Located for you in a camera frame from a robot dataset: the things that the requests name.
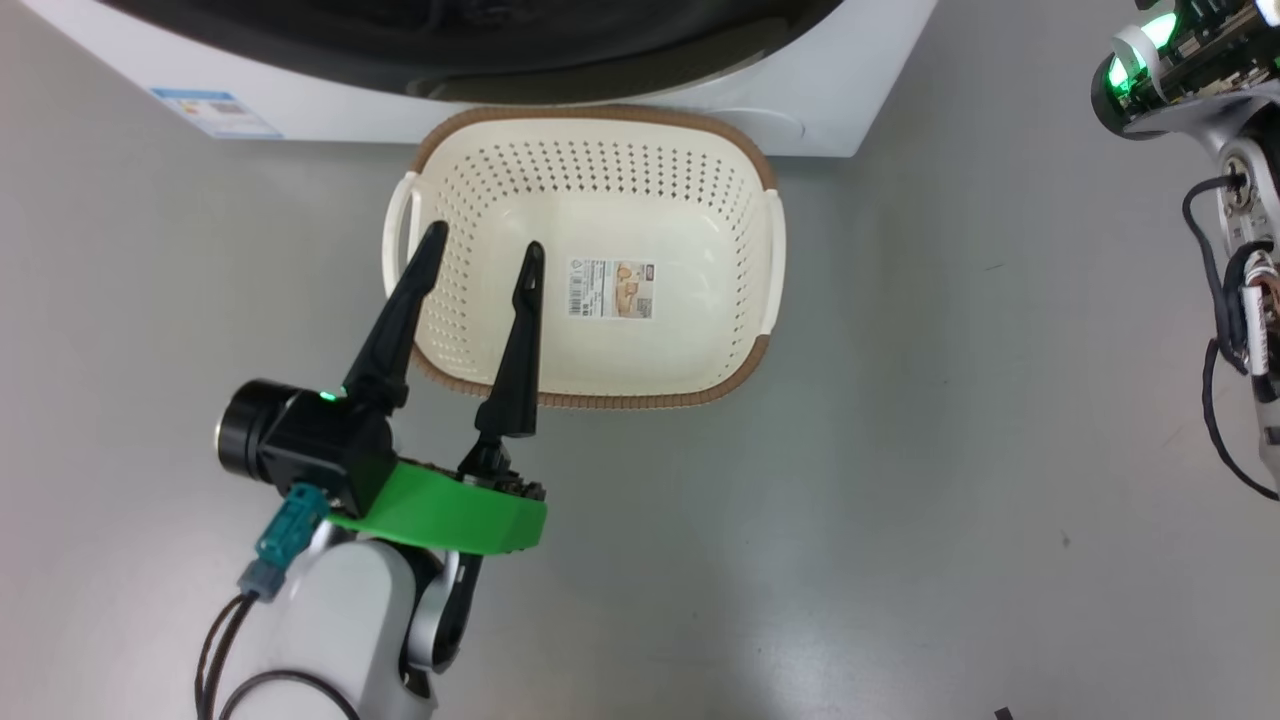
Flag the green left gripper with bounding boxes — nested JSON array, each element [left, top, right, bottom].
[[325, 221, 549, 556]]

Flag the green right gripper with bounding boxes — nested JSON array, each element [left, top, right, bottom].
[[1150, 0, 1280, 106]]

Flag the dark round washer door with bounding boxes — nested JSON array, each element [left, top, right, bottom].
[[100, 0, 847, 106]]

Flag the cream perforated laundry basket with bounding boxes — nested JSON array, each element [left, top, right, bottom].
[[382, 104, 787, 411]]

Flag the white front-load washing machine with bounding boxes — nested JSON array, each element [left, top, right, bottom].
[[20, 0, 941, 159]]

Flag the product label sticker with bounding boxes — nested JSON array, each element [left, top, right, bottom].
[[567, 257, 655, 320]]

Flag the blue energy label sticker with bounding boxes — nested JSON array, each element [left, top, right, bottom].
[[151, 87, 284, 140]]

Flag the round white filter cover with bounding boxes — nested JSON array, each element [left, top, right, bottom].
[[738, 105, 807, 153]]

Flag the teal left cable connector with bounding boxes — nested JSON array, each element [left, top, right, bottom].
[[238, 483, 331, 601]]

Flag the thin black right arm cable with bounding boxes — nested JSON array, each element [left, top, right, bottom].
[[1182, 175, 1280, 501]]

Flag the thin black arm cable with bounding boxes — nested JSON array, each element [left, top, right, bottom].
[[195, 593, 256, 720], [1182, 175, 1280, 501], [218, 670, 361, 720]]

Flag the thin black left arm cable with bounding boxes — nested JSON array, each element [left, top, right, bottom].
[[218, 670, 361, 720], [195, 593, 256, 720]]

